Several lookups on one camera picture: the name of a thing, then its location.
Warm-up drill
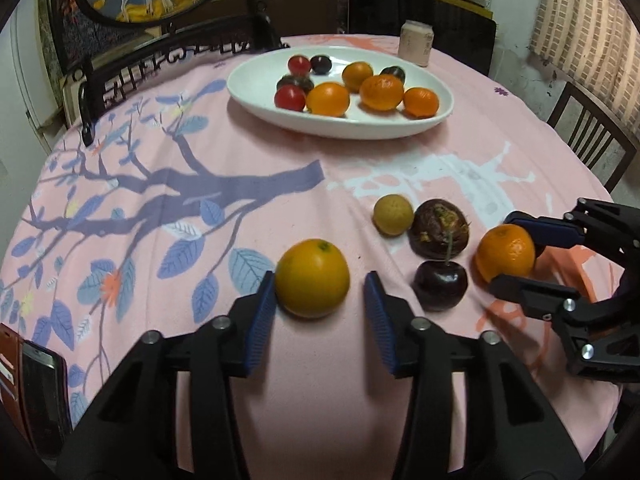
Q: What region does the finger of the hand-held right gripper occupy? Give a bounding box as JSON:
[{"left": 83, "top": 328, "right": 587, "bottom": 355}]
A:
[
  {"left": 502, "top": 197, "right": 640, "bottom": 261},
  {"left": 487, "top": 274, "right": 601, "bottom": 323}
]

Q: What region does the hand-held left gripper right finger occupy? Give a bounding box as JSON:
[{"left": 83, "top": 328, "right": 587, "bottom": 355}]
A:
[{"left": 363, "top": 270, "right": 586, "bottom": 480}]

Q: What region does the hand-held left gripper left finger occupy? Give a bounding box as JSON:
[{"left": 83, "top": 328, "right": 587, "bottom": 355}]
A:
[{"left": 55, "top": 270, "right": 278, "bottom": 480}]

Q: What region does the medium orange mandarin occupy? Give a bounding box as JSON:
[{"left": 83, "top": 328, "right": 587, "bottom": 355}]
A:
[{"left": 475, "top": 224, "right": 537, "bottom": 283}]

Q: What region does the yellow-orange kumquat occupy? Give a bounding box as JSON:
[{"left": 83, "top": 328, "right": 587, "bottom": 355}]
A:
[
  {"left": 305, "top": 82, "right": 351, "bottom": 118},
  {"left": 342, "top": 61, "right": 374, "bottom": 93},
  {"left": 274, "top": 239, "right": 351, "bottom": 319}
]

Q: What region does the small orange mandarin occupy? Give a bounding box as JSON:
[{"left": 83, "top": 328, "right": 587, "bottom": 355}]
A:
[{"left": 403, "top": 87, "right": 440, "bottom": 118}]

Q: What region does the large orange mandarin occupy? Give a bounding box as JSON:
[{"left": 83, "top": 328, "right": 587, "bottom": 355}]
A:
[{"left": 359, "top": 74, "right": 405, "bottom": 111}]

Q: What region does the white oval plate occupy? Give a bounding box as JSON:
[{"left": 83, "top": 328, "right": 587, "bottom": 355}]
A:
[{"left": 226, "top": 45, "right": 455, "bottom": 140}]

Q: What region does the tan longan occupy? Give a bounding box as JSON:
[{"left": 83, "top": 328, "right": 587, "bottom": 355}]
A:
[{"left": 373, "top": 194, "right": 415, "bottom": 237}]

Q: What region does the wooden slatted chair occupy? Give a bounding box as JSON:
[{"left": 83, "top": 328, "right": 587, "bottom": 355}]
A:
[{"left": 546, "top": 81, "right": 638, "bottom": 193}]

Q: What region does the brick pattern cloth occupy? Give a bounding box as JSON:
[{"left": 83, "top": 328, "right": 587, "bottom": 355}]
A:
[{"left": 530, "top": 0, "right": 640, "bottom": 126}]

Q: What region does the black chair back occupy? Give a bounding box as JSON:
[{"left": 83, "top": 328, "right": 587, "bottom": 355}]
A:
[{"left": 347, "top": 0, "right": 497, "bottom": 76}]

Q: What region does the pink drink can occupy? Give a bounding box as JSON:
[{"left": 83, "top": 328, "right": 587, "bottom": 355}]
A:
[{"left": 398, "top": 20, "right": 434, "bottom": 67}]

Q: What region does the brown wallet phone case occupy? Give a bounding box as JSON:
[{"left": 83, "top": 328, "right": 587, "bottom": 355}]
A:
[{"left": 0, "top": 322, "right": 71, "bottom": 461}]

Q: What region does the dark brown chair back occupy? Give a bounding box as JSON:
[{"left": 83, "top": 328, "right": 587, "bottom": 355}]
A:
[{"left": 235, "top": 0, "right": 351, "bottom": 38}]

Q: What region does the white board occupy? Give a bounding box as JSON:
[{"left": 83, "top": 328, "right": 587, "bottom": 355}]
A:
[{"left": 12, "top": 10, "right": 66, "bottom": 133}]

